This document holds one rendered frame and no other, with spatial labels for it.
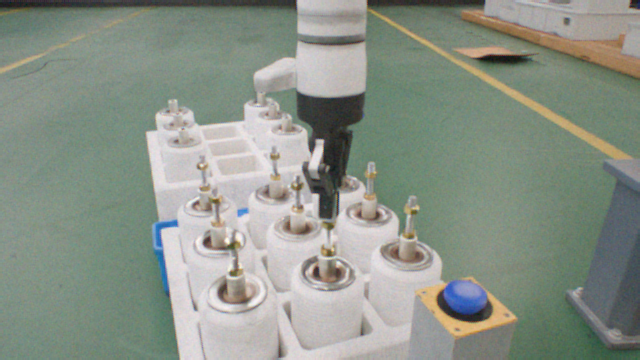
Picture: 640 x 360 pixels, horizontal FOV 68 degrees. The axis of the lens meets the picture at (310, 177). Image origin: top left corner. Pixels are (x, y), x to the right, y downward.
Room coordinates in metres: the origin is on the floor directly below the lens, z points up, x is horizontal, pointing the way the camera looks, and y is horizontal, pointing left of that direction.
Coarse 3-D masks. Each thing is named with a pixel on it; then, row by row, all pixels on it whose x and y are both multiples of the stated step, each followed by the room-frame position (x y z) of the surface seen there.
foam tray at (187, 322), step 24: (168, 240) 0.69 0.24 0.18; (336, 240) 0.69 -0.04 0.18; (168, 264) 0.62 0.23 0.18; (264, 264) 0.65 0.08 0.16; (192, 312) 0.51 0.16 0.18; (288, 312) 0.54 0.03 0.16; (192, 336) 0.47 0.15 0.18; (288, 336) 0.47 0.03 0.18; (384, 336) 0.47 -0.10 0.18; (408, 336) 0.47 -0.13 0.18
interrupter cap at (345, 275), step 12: (312, 264) 0.52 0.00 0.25; (336, 264) 0.52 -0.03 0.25; (348, 264) 0.52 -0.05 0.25; (300, 276) 0.49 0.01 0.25; (312, 276) 0.49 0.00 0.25; (336, 276) 0.50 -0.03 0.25; (348, 276) 0.49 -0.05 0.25; (312, 288) 0.47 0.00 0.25; (324, 288) 0.47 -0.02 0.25; (336, 288) 0.47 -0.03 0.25
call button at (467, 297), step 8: (456, 280) 0.39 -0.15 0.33; (464, 280) 0.39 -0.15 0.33; (448, 288) 0.37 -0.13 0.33; (456, 288) 0.37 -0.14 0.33; (464, 288) 0.37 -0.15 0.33; (472, 288) 0.37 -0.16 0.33; (480, 288) 0.37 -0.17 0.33; (448, 296) 0.36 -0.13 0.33; (456, 296) 0.36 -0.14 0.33; (464, 296) 0.36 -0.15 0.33; (472, 296) 0.36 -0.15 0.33; (480, 296) 0.36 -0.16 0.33; (448, 304) 0.37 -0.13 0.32; (456, 304) 0.35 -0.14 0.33; (464, 304) 0.35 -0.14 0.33; (472, 304) 0.35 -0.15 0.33; (480, 304) 0.35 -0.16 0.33; (464, 312) 0.35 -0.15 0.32; (472, 312) 0.35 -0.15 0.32
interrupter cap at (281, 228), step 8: (288, 216) 0.65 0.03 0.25; (312, 216) 0.64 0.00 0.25; (280, 224) 0.62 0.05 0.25; (288, 224) 0.63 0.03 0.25; (312, 224) 0.62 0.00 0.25; (320, 224) 0.62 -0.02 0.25; (280, 232) 0.60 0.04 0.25; (288, 232) 0.60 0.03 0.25; (296, 232) 0.60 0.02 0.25; (304, 232) 0.60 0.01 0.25; (312, 232) 0.60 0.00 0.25; (320, 232) 0.60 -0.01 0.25; (288, 240) 0.58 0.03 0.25; (296, 240) 0.58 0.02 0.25; (304, 240) 0.58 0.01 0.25
